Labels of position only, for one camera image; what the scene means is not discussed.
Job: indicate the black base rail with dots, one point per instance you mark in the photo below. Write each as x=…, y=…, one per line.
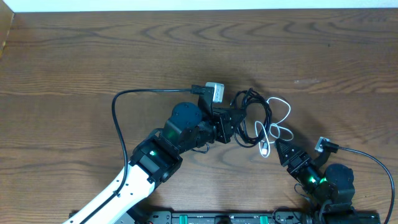
x=167, y=217

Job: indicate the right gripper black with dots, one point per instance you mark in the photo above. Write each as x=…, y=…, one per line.
x=294, y=170

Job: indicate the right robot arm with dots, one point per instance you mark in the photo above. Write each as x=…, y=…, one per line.
x=332, y=189

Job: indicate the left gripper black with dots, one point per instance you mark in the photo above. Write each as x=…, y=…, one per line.
x=225, y=126

